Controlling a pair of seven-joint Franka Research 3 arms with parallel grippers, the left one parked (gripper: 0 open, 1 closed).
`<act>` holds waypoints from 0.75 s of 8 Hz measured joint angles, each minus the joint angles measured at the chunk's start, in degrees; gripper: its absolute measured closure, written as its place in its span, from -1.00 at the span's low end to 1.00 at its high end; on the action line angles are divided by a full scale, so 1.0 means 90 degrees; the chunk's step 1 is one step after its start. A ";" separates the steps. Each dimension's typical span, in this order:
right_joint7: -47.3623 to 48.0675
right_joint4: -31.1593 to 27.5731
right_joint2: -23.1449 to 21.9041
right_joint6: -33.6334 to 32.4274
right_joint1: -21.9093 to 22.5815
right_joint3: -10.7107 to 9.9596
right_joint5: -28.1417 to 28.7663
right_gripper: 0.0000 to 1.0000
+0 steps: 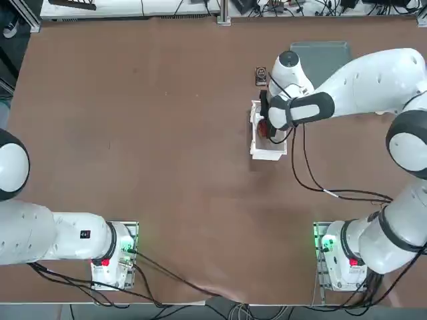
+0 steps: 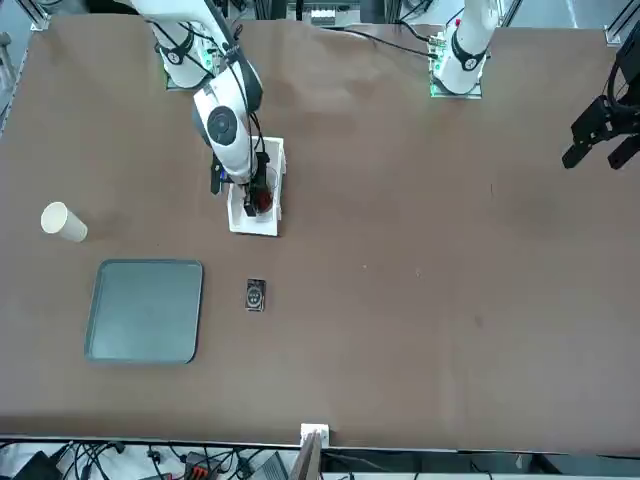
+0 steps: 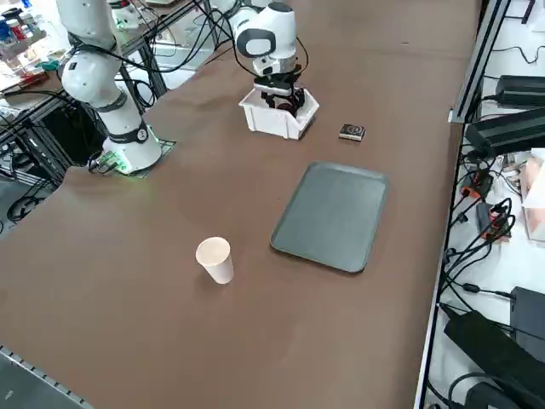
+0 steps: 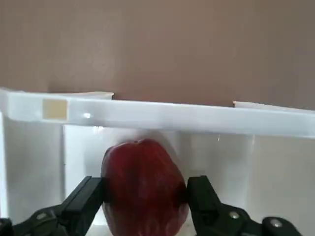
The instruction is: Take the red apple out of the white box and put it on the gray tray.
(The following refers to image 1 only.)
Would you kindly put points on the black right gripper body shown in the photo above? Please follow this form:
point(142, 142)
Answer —
point(264, 103)

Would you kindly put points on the red apple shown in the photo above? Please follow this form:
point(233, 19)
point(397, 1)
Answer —
point(261, 129)

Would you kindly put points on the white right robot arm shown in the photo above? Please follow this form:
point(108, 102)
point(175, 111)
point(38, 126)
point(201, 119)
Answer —
point(367, 86)

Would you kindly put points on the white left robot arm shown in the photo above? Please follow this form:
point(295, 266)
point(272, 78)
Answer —
point(50, 233)

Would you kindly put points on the white plastic box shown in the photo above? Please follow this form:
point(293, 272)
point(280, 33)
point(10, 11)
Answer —
point(267, 151)

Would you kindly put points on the gray tray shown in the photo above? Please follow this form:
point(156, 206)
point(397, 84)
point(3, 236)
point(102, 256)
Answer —
point(320, 50)

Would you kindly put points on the orange gray power strip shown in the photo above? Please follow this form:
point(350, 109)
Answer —
point(278, 6)

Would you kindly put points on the black power adapter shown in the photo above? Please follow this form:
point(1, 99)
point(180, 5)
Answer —
point(245, 6)

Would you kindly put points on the black power strip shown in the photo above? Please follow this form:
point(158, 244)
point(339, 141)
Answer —
point(73, 4)

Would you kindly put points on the person's shoe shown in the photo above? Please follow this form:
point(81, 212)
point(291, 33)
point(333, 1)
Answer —
point(10, 28)

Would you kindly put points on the white table edge bracket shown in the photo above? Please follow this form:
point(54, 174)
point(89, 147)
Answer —
point(223, 20)

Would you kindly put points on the aluminium camera post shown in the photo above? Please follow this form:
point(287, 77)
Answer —
point(224, 8)

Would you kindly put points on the aluminium frame rail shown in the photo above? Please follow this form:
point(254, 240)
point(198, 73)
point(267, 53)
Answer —
point(422, 18)
point(35, 16)

